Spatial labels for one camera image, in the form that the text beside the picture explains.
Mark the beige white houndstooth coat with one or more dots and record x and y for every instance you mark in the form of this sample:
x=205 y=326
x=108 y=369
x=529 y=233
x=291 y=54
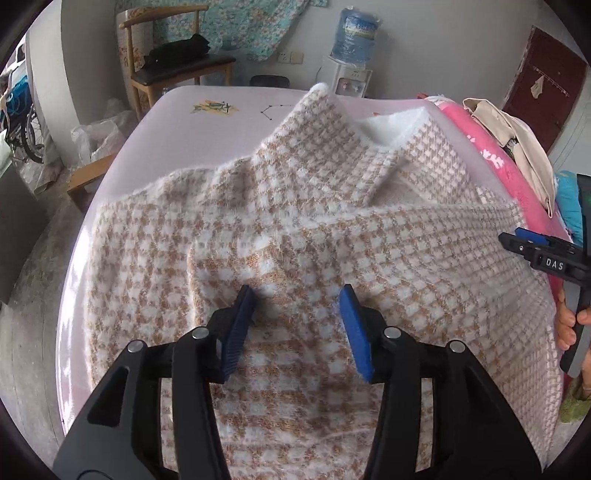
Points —
x=384 y=204

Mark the pale pink bed sheet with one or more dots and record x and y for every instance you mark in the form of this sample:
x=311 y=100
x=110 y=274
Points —
x=189 y=127

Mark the wheelchair with blue seat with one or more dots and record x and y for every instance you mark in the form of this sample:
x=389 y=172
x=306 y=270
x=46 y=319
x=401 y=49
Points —
x=20 y=123

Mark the dark grey cabinet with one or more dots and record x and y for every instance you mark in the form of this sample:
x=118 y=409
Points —
x=22 y=222

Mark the wooden chair with dark seat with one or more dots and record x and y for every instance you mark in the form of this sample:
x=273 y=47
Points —
x=152 y=83

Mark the clear plastic bag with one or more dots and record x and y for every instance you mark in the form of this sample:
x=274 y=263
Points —
x=106 y=136

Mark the person's right hand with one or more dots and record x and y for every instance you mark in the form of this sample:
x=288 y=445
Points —
x=565 y=337

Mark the teal blue garment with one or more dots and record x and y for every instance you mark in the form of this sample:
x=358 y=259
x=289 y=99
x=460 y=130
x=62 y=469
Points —
x=567 y=198

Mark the green fluffy garment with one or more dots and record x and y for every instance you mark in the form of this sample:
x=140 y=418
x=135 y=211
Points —
x=576 y=402

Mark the white water dispenser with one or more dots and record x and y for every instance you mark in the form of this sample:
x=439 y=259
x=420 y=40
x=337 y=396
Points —
x=346 y=79

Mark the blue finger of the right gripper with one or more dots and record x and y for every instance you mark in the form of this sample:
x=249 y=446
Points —
x=516 y=245
x=531 y=236

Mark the small wooden stool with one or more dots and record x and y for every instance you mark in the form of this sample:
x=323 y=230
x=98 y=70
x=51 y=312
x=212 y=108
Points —
x=85 y=181

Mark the cream beige garment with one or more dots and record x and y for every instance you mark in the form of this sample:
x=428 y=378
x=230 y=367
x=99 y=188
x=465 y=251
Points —
x=517 y=139

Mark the black clothing on chair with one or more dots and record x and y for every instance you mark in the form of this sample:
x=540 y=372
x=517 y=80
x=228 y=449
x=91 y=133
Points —
x=177 y=53

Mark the pink floral blanket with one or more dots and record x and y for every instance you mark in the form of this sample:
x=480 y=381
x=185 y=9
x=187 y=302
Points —
x=535 y=216

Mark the blue water bottle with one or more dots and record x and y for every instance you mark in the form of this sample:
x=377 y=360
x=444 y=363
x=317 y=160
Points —
x=355 y=38

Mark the teal floral hanging cloth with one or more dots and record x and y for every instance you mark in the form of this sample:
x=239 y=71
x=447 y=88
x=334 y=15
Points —
x=255 y=28

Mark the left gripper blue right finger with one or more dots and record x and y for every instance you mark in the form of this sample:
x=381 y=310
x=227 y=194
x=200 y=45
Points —
x=356 y=331

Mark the white wall socket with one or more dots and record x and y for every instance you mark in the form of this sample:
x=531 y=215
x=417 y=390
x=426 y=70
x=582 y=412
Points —
x=290 y=57

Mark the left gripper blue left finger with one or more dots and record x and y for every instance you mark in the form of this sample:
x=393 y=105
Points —
x=235 y=323

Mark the dark red door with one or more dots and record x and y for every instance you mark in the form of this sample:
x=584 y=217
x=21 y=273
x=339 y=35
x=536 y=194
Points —
x=547 y=87

